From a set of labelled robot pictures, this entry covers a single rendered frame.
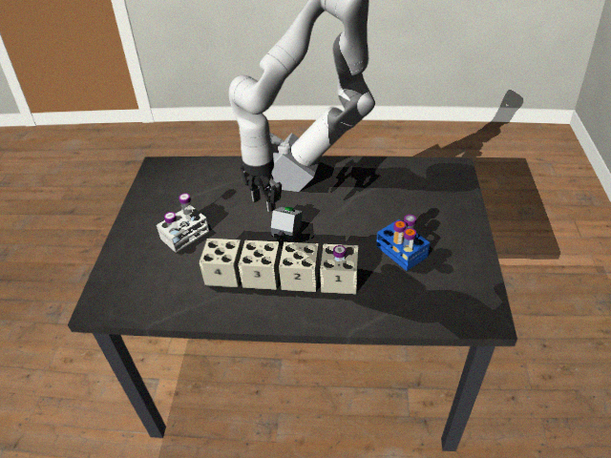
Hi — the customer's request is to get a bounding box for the purple-capped test tube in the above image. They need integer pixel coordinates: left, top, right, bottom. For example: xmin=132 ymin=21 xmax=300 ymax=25
xmin=404 ymin=215 xmax=416 ymax=229

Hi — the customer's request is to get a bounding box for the blue tube rack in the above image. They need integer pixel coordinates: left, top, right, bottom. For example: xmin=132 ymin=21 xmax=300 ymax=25
xmin=376 ymin=223 xmax=430 ymax=271

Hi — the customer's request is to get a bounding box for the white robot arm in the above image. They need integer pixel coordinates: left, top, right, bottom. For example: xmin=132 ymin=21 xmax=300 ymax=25
xmin=229 ymin=0 xmax=375 ymax=166

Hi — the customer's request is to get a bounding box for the white tube rack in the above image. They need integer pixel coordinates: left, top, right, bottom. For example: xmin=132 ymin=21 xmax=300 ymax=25
xmin=157 ymin=207 xmax=209 ymax=253

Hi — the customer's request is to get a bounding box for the beige block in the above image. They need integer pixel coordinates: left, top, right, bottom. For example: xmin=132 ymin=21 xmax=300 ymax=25
xmin=239 ymin=240 xmax=281 ymax=290
xmin=279 ymin=242 xmax=319 ymax=292
xmin=320 ymin=244 xmax=359 ymax=294
xmin=200 ymin=239 xmax=242 ymax=287

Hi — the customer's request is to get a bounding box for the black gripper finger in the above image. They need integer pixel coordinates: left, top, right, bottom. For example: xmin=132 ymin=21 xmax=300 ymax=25
xmin=256 ymin=177 xmax=282 ymax=213
xmin=240 ymin=165 xmax=261 ymax=202

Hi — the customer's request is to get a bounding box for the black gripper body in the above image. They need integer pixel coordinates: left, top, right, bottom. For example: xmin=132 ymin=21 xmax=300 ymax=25
xmin=242 ymin=157 xmax=274 ymax=189

